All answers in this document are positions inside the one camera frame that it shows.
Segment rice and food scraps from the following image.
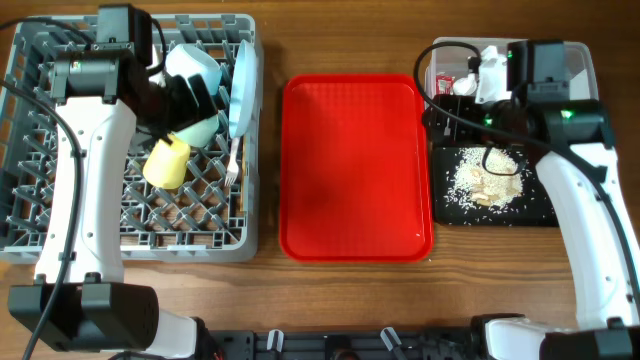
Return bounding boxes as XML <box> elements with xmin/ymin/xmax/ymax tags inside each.
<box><xmin>444</xmin><ymin>147</ymin><xmax>523</xmax><ymax>213</ymax></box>

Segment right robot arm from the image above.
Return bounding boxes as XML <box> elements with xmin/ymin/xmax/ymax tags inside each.
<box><xmin>466</xmin><ymin>95</ymin><xmax>639</xmax><ymax>359</ymax></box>

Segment black tray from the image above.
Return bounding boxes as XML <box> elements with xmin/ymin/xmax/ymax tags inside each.
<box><xmin>431</xmin><ymin>147</ymin><xmax>558</xmax><ymax>227</ymax></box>

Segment grey dishwasher rack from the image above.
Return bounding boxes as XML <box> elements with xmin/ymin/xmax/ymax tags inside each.
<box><xmin>1</xmin><ymin>14</ymin><xmax>261</xmax><ymax>264</ymax></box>

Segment light blue plate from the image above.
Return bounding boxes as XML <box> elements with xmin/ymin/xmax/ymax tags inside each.
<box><xmin>229</xmin><ymin>40</ymin><xmax>258</xmax><ymax>138</ymax></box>

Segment red snack wrapper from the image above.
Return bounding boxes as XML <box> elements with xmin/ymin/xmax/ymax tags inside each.
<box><xmin>435</xmin><ymin>74</ymin><xmax>455</xmax><ymax>95</ymax></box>

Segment wooden chopstick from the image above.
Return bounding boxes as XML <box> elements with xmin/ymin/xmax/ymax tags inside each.
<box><xmin>240</xmin><ymin>134</ymin><xmax>249</xmax><ymax>214</ymax></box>

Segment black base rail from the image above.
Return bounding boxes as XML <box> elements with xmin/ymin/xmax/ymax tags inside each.
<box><xmin>199</xmin><ymin>327</ymin><xmax>559</xmax><ymax>360</ymax></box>

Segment yellow cup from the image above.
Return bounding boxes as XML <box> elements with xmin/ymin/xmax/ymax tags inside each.
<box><xmin>143</xmin><ymin>134</ymin><xmax>191</xmax><ymax>190</ymax></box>

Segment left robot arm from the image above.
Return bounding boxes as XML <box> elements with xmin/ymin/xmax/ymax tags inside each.
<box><xmin>8</xmin><ymin>48</ymin><xmax>223</xmax><ymax>359</ymax></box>

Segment green bowl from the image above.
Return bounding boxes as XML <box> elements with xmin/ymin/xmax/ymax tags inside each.
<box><xmin>174</xmin><ymin>115</ymin><xmax>219</xmax><ymax>148</ymax></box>

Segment white plastic fork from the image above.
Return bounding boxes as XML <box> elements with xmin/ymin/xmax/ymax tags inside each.
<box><xmin>224</xmin><ymin>138</ymin><xmax>241</xmax><ymax>187</ymax></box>

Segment red plastic tray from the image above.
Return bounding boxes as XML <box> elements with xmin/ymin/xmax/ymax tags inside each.
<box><xmin>279</xmin><ymin>74</ymin><xmax>434</xmax><ymax>263</ymax></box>

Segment light blue bowl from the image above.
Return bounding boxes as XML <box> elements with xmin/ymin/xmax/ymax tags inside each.
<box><xmin>165</xmin><ymin>44</ymin><xmax>222</xmax><ymax>96</ymax></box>

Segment white napkin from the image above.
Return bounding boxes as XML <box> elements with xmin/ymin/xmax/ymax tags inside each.
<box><xmin>452</xmin><ymin>73</ymin><xmax>478</xmax><ymax>96</ymax></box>

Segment clear plastic bin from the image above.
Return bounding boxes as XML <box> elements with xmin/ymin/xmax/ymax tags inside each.
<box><xmin>420</xmin><ymin>37</ymin><xmax>599</xmax><ymax>116</ymax></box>

